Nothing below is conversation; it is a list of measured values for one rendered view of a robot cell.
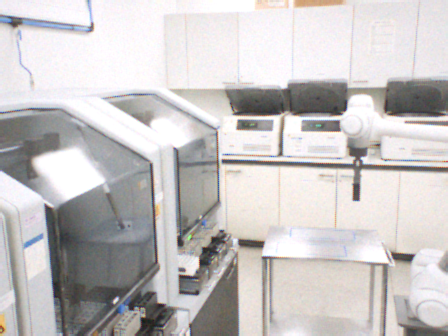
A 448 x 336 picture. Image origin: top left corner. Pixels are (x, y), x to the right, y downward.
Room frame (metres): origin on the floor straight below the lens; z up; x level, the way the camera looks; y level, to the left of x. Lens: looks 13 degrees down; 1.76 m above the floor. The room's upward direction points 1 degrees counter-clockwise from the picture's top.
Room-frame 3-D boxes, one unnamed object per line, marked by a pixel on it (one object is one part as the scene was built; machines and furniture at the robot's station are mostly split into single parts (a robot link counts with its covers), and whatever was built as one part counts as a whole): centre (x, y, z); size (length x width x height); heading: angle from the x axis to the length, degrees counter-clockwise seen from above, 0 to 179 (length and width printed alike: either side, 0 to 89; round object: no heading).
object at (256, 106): (4.63, -0.30, 1.22); 0.62 x 0.56 x 0.64; 162
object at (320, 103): (4.48, -0.86, 1.24); 0.62 x 0.56 x 0.69; 165
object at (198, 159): (2.36, 0.36, 1.28); 0.61 x 0.51 x 0.63; 164
